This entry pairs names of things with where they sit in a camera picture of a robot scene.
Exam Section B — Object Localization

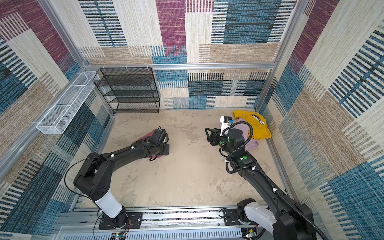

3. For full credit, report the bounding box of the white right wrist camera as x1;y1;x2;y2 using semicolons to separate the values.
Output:
220;116;233;136

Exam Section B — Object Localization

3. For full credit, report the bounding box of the aluminium front rail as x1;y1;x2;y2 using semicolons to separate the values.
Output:
53;206;255;234

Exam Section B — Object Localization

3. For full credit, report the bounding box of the magenta cloth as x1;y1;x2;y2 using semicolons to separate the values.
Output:
135;131;163;161

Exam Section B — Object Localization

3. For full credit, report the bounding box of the white mesh wall basket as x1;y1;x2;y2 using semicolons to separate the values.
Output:
37;72;96;135

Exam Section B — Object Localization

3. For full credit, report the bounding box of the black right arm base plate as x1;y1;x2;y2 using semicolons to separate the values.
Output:
218;208;258;226

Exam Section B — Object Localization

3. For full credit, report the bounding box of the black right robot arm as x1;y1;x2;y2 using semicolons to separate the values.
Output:
205;126;327;240

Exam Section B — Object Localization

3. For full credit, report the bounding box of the white slotted cable duct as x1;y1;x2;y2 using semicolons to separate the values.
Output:
56;228;243;240

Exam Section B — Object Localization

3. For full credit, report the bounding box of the light pink cloth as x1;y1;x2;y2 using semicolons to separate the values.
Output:
232;118;259;152

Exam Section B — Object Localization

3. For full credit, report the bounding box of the yellow cloth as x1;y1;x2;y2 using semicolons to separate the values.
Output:
233;110;272;140

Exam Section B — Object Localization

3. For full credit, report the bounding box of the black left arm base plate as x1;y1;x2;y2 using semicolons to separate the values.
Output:
98;212;143;230

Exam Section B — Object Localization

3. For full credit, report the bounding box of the black wire shelf rack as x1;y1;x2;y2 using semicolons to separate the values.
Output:
93;67;161;114

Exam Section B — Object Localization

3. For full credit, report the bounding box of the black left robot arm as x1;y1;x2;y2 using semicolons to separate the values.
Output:
74;128;170;222

